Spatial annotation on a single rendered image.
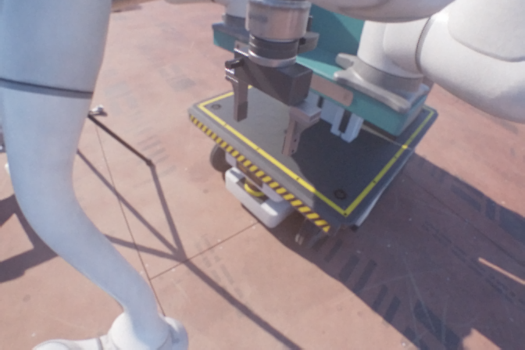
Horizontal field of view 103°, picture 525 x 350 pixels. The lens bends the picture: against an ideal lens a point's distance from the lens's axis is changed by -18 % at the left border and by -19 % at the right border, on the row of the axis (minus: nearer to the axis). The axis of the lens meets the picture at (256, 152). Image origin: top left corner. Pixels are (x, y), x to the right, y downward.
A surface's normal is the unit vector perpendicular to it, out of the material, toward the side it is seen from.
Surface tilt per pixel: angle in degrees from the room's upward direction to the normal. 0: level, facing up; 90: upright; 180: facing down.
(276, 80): 90
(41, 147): 79
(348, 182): 0
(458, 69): 103
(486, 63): 88
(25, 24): 61
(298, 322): 0
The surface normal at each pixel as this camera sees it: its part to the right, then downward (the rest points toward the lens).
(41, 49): 0.45, 0.38
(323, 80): -0.72, 0.41
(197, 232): 0.08, -0.75
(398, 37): -0.91, 0.28
